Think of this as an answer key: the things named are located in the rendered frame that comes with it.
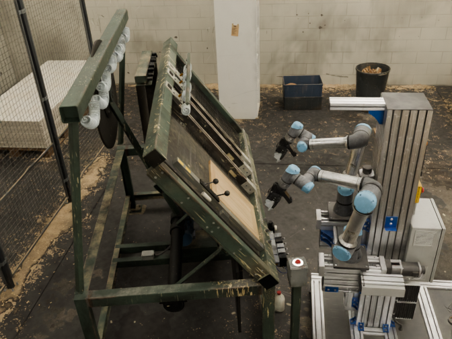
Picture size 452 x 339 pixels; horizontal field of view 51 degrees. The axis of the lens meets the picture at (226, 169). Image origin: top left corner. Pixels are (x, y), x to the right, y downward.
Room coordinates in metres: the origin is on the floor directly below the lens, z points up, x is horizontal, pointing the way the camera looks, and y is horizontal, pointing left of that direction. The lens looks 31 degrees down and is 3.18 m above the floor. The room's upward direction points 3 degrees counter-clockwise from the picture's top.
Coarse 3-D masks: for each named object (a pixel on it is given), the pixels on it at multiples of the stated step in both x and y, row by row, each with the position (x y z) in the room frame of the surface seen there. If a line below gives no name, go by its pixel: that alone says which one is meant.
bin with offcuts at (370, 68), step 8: (360, 64) 7.04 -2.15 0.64; (368, 64) 7.08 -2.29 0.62; (376, 64) 7.05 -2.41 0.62; (384, 64) 6.97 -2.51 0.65; (360, 72) 6.72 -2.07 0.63; (368, 72) 6.82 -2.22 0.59; (376, 72) 6.72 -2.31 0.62; (384, 72) 6.94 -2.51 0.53; (360, 80) 6.74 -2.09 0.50; (368, 80) 6.64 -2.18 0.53; (376, 80) 6.61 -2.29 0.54; (384, 80) 6.65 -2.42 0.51; (360, 88) 6.74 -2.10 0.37; (368, 88) 6.64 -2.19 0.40; (376, 88) 6.62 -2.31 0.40; (384, 88) 6.69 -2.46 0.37; (360, 96) 6.74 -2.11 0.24; (368, 96) 6.65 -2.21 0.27; (376, 96) 6.64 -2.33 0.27
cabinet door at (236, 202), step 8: (216, 168) 3.09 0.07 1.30; (216, 176) 2.98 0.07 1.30; (224, 176) 3.11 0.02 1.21; (216, 184) 2.85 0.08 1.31; (224, 184) 2.99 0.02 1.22; (232, 184) 3.12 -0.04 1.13; (216, 192) 2.74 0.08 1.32; (232, 192) 2.99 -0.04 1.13; (240, 192) 3.13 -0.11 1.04; (224, 200) 2.74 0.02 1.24; (232, 200) 2.87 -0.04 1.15; (240, 200) 3.00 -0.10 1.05; (232, 208) 2.77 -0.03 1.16; (240, 208) 2.89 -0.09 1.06; (248, 208) 3.02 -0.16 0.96; (240, 216) 2.77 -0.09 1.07; (248, 216) 2.90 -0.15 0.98; (248, 224) 2.78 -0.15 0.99; (256, 224) 2.90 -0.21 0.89; (256, 232) 2.78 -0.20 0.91
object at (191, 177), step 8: (176, 160) 2.59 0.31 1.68; (184, 168) 2.58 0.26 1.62; (192, 176) 2.58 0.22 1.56; (200, 184) 2.58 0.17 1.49; (208, 192) 2.58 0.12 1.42; (216, 200) 2.59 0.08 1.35; (224, 208) 2.59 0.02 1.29; (232, 216) 2.60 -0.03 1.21; (232, 224) 2.59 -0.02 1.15; (240, 224) 2.60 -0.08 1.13; (240, 232) 2.59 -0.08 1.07; (248, 232) 2.60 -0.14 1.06; (248, 240) 2.59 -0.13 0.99; (256, 240) 2.61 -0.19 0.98; (256, 248) 2.59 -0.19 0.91
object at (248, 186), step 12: (180, 96) 3.36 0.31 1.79; (180, 108) 3.30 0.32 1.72; (192, 120) 3.30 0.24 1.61; (192, 132) 3.30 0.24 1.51; (204, 132) 3.34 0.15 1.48; (204, 144) 3.30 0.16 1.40; (216, 144) 3.35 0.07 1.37; (216, 156) 3.31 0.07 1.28; (228, 168) 3.31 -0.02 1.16; (240, 180) 3.31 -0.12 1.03
